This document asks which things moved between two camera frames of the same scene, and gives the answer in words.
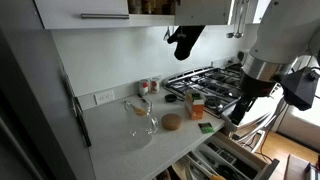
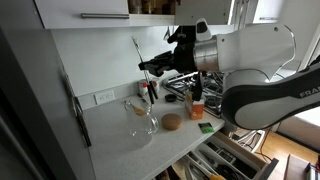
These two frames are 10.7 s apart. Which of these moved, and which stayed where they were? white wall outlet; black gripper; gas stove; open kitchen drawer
Moved: black gripper
Stayed: open kitchen drawer; gas stove; white wall outlet
